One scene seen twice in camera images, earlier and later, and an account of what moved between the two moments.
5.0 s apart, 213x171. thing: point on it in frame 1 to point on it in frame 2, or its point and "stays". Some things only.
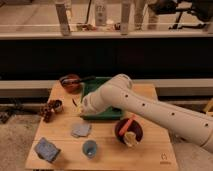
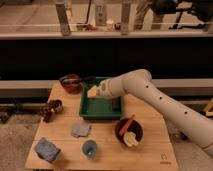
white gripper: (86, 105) to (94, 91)
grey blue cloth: (81, 129) stays
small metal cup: (58, 105) stays
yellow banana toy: (130, 139) stays
